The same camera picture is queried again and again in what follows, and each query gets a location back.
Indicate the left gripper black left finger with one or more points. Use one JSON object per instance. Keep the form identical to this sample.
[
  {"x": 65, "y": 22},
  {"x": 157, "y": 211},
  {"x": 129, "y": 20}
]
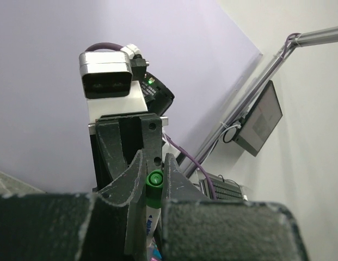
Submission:
[{"x": 107, "y": 225}]

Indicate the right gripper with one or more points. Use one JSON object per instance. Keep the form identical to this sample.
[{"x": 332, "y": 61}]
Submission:
[{"x": 115, "y": 140}]

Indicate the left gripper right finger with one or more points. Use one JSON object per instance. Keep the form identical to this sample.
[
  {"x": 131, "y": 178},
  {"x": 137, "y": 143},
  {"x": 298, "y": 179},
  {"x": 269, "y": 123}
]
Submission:
[{"x": 194, "y": 227}]

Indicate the green marker pen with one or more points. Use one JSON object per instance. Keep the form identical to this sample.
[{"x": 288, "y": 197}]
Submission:
[{"x": 152, "y": 218}]

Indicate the green pen cap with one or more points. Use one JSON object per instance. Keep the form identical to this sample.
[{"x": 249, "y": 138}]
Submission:
[{"x": 154, "y": 186}]

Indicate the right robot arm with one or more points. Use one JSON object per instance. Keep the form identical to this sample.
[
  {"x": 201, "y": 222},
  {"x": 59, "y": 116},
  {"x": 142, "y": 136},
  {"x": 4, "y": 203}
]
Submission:
[{"x": 158, "y": 99}]

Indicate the black keyboard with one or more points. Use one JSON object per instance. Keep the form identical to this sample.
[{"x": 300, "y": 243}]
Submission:
[{"x": 224, "y": 190}]

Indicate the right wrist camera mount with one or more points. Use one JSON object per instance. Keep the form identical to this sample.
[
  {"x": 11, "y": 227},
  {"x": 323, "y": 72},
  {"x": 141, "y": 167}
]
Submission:
[{"x": 111, "y": 76}]

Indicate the wall mounted monitor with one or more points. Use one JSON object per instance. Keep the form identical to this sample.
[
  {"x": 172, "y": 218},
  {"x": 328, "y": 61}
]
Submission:
[{"x": 260, "y": 121}]

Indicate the aluminium frame rail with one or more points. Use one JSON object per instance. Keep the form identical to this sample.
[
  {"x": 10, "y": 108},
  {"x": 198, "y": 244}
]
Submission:
[{"x": 293, "y": 41}]

